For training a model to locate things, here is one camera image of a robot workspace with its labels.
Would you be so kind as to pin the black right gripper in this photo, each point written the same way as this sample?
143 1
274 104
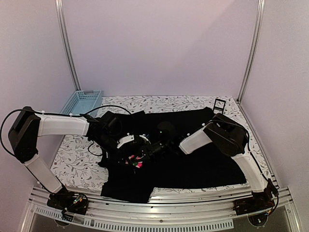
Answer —
148 150

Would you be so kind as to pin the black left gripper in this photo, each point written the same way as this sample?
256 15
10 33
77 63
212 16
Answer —
116 158

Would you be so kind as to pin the black t-shirt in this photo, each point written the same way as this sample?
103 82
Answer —
204 168

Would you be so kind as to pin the pink flower plush brooch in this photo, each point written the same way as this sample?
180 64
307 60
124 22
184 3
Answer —
135 161

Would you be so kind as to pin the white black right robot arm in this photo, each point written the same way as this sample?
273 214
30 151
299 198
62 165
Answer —
233 141

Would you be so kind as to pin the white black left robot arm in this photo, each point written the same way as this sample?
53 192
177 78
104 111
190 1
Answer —
29 125

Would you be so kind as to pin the small black brooch stand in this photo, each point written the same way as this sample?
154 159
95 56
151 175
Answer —
219 106

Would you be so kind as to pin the floral patterned table mat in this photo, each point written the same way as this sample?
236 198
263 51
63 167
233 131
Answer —
75 163

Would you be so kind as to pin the light blue plastic basket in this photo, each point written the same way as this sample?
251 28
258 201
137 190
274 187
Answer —
82 102

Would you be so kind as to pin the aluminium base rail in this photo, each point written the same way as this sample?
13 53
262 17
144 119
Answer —
202 210

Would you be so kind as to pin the left aluminium frame post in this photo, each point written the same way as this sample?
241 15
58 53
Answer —
66 43

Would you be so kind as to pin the aluminium frame post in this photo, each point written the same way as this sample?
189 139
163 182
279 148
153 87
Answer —
253 48
66 43

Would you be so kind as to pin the right aluminium frame post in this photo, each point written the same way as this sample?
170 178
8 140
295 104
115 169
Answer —
253 48

